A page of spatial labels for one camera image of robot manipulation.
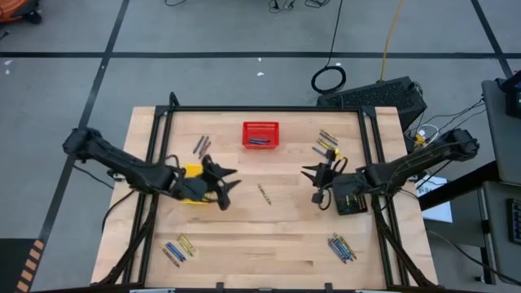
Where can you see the red plastic basket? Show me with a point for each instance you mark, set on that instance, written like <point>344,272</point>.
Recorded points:
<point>260,126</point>

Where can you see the orange shop vacuum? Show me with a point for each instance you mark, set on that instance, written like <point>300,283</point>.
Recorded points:
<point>16,8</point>

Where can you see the black computer case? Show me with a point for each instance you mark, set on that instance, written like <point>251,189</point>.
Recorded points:
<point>374,95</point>

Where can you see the black aluminium table frame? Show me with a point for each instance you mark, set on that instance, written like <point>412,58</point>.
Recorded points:
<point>264,108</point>

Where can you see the black device with screen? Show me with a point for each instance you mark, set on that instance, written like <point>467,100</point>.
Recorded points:
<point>513,97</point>

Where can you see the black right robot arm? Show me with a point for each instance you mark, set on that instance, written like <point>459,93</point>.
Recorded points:
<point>423,156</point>

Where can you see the grey side table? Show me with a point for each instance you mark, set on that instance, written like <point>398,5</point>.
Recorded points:
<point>498,142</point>
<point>494,228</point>

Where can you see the black diagonal beam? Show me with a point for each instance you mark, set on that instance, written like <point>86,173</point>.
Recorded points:
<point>460,185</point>

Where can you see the black plastic basket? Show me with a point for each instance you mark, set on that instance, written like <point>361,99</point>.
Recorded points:
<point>360,205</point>

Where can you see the yellow plastic basket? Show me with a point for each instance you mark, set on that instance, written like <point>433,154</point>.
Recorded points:
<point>193,170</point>

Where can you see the white paper sheet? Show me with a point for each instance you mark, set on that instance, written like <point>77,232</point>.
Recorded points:
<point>437,211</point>

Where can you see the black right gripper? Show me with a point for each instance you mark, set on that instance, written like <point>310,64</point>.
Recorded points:
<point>346,184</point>

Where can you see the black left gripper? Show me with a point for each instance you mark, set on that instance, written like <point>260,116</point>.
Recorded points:
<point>195,189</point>

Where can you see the black orange striped mat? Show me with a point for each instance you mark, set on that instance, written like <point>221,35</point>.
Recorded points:
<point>12,264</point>

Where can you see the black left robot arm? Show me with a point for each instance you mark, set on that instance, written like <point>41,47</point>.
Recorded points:
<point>122,163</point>

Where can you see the black keypad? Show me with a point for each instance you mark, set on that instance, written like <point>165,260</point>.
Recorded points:
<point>515,221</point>

